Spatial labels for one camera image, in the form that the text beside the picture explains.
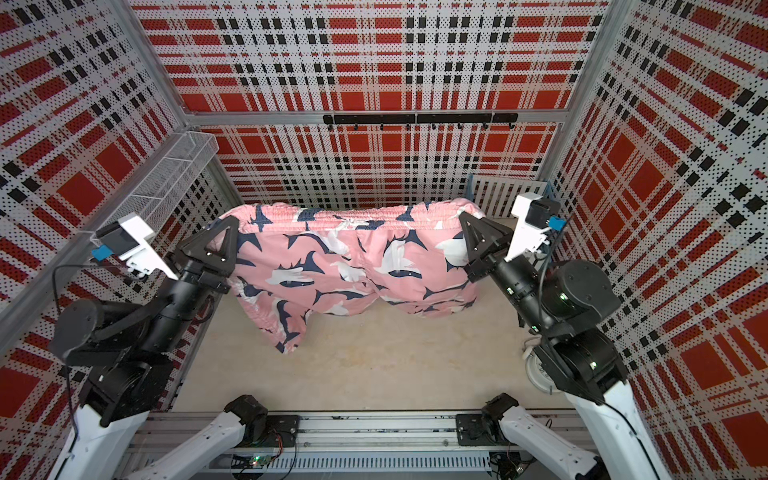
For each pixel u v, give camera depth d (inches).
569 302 12.5
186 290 15.6
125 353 13.8
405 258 21.6
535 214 14.6
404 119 34.8
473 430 28.8
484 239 16.7
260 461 27.3
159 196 30.3
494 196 44.6
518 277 15.9
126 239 13.5
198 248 15.5
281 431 28.6
